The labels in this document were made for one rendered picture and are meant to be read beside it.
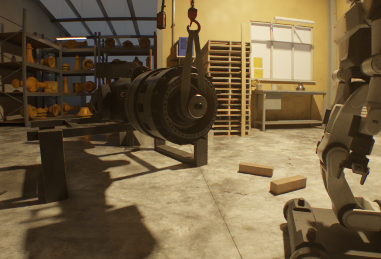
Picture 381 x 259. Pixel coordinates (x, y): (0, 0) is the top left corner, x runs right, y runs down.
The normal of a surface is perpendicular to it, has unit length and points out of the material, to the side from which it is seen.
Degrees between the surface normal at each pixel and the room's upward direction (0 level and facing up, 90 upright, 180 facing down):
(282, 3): 90
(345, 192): 90
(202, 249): 0
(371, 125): 90
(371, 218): 90
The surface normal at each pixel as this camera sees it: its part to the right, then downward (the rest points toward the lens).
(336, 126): -0.34, 0.09
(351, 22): -0.90, -0.05
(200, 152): 0.62, 0.07
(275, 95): 0.11, 0.09
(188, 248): 0.00, -1.00
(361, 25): -0.21, 0.85
